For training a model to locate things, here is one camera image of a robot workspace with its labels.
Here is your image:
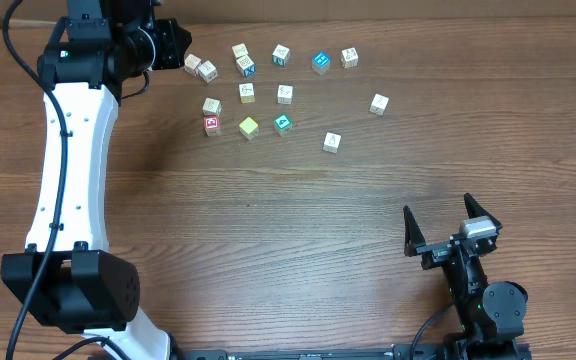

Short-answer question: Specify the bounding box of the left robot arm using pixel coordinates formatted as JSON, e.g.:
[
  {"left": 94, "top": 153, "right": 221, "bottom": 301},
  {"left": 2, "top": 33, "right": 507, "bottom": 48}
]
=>
[{"left": 0, "top": 0, "right": 192, "bottom": 359}]

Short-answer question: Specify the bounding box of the yellow sided wooden block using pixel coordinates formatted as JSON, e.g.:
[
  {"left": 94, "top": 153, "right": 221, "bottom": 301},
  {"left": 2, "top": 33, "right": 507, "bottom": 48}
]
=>
[{"left": 238, "top": 83, "right": 255, "bottom": 104}]

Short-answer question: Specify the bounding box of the blue X wooden block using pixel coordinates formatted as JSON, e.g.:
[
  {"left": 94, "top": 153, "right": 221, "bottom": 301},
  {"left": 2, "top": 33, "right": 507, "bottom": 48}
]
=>
[{"left": 236, "top": 55, "right": 256, "bottom": 78}]

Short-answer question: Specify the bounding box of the green top wooden block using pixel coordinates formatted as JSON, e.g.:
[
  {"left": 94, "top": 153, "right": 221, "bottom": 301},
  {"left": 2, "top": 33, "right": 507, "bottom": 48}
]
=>
[{"left": 273, "top": 114, "right": 293, "bottom": 136}]

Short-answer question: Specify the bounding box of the plain block far right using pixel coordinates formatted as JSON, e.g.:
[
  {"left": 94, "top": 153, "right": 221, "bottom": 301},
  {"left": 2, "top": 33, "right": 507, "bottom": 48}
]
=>
[{"left": 369, "top": 94, "right": 389, "bottom": 116}]

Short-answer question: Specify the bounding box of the plain wooden block top right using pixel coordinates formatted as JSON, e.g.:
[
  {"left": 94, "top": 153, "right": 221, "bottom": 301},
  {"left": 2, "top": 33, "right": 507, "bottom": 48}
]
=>
[{"left": 341, "top": 47, "right": 359, "bottom": 69}]

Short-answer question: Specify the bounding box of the blue sided front block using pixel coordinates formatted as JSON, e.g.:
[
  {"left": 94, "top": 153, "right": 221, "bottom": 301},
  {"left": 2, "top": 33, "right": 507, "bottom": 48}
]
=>
[{"left": 323, "top": 132, "right": 341, "bottom": 153}]

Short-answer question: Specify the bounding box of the teal sided wooden block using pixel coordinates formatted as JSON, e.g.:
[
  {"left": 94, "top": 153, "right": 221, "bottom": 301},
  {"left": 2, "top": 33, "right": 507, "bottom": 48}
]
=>
[{"left": 272, "top": 44, "right": 290, "bottom": 67}]

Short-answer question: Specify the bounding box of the green L wooden block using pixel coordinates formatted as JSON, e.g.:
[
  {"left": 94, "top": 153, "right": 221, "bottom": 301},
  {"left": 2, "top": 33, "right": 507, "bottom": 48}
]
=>
[{"left": 277, "top": 84, "right": 294, "bottom": 104}]

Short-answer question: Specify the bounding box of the plain wooden block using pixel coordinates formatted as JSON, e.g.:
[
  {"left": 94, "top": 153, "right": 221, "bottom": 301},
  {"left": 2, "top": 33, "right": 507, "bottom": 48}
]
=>
[
  {"left": 197, "top": 60, "right": 218, "bottom": 83},
  {"left": 232, "top": 43, "right": 249, "bottom": 59},
  {"left": 184, "top": 54, "right": 202, "bottom": 76},
  {"left": 341, "top": 47, "right": 359, "bottom": 69}
]

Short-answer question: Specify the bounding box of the plain wooden block far left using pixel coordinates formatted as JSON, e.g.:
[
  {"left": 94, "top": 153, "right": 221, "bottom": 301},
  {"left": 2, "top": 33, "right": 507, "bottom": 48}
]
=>
[{"left": 184, "top": 54, "right": 202, "bottom": 76}]

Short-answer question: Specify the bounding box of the cardboard back wall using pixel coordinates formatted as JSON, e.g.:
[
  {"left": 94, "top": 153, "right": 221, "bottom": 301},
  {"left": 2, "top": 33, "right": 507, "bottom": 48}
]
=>
[{"left": 0, "top": 0, "right": 576, "bottom": 30}]

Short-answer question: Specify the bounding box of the yellow top wooden block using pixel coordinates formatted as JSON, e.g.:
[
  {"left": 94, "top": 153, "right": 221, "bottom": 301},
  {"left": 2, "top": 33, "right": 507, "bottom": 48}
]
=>
[{"left": 239, "top": 117, "right": 259, "bottom": 140}]

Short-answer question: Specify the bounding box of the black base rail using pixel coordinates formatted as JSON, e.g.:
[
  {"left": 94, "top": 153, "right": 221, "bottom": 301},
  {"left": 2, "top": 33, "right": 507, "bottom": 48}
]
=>
[{"left": 167, "top": 342, "right": 533, "bottom": 360}]

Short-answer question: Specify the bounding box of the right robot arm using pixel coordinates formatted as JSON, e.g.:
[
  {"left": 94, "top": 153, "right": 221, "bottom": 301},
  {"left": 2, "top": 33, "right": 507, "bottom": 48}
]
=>
[{"left": 394, "top": 193, "right": 532, "bottom": 360}]

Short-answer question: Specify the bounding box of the plain block above red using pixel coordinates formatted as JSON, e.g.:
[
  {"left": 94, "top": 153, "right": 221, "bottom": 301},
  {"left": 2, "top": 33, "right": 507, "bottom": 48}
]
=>
[{"left": 202, "top": 98, "right": 222, "bottom": 116}]

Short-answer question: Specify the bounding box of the red top wooden block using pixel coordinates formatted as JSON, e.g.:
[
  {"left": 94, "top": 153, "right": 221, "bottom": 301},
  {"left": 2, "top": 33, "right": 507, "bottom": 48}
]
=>
[{"left": 204, "top": 115, "right": 221, "bottom": 136}]

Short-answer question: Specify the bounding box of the blue top wooden block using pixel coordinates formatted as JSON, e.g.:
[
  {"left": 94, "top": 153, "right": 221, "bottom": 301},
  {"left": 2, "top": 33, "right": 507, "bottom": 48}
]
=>
[{"left": 312, "top": 52, "right": 331, "bottom": 75}]

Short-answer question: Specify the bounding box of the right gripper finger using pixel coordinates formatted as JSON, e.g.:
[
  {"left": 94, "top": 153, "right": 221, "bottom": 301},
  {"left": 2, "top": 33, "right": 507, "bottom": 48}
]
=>
[
  {"left": 403, "top": 206, "right": 426, "bottom": 257},
  {"left": 464, "top": 193, "right": 502, "bottom": 230}
]

